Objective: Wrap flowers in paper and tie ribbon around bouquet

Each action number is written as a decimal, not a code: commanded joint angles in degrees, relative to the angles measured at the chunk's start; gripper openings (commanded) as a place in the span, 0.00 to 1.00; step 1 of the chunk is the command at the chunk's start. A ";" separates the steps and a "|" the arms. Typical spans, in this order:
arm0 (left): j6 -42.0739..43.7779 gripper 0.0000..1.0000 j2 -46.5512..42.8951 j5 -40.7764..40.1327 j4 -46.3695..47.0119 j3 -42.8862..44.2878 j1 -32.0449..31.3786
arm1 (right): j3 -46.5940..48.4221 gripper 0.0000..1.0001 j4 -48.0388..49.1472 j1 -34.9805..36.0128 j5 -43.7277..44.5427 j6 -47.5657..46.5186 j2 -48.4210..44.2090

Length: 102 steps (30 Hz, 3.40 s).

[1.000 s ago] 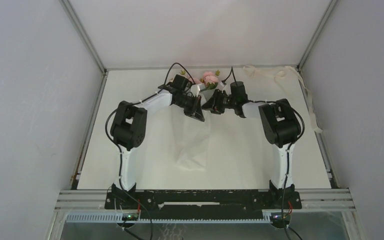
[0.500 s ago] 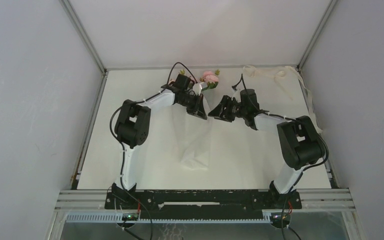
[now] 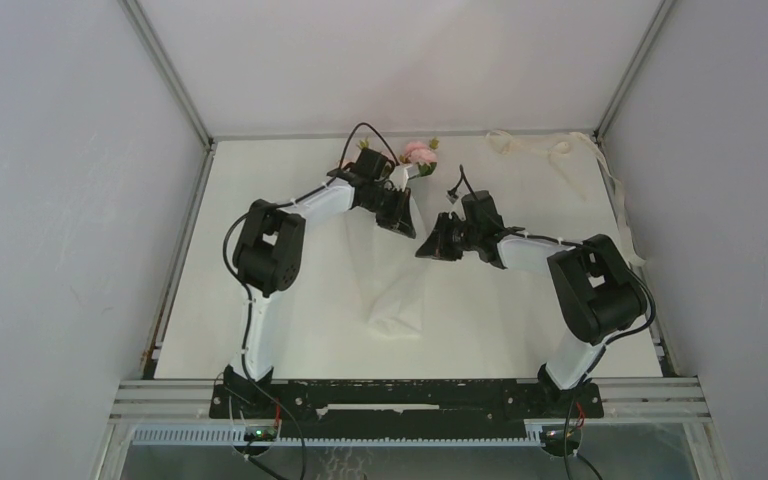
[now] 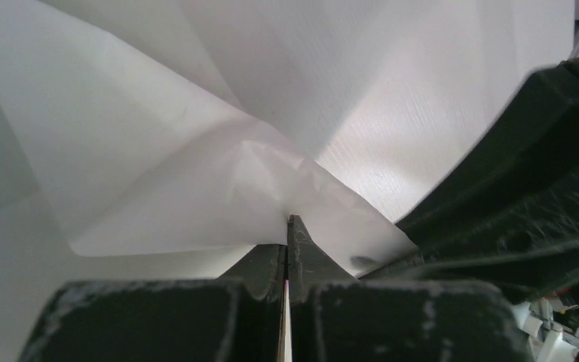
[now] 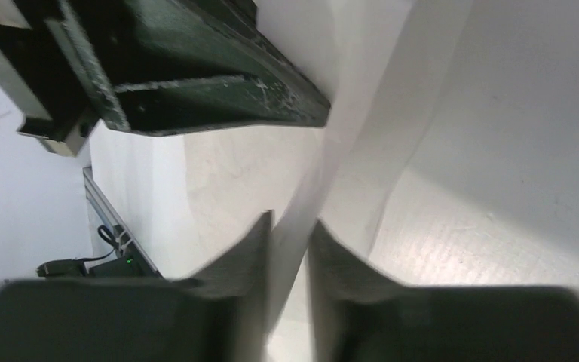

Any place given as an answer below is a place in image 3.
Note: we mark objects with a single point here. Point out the black mounting rail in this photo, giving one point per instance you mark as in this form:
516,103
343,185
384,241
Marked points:
246,404

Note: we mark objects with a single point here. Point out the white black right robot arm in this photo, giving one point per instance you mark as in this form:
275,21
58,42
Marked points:
601,299

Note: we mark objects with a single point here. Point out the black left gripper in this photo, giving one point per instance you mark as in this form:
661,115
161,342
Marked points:
400,220

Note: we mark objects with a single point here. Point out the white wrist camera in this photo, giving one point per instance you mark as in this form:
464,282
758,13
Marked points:
402,174
452,196

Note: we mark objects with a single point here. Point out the cream ribbon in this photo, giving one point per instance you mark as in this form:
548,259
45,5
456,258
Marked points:
556,150

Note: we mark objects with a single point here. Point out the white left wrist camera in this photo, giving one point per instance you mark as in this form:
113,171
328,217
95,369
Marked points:
402,174

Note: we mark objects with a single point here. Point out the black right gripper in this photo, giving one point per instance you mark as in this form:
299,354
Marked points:
436,245

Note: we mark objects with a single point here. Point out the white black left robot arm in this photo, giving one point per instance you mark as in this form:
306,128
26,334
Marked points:
263,248

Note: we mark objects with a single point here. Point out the pink fake flower bouquet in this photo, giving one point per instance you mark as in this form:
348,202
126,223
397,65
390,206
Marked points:
421,154

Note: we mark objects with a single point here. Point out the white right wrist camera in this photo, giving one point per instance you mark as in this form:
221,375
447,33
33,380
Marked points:
452,196

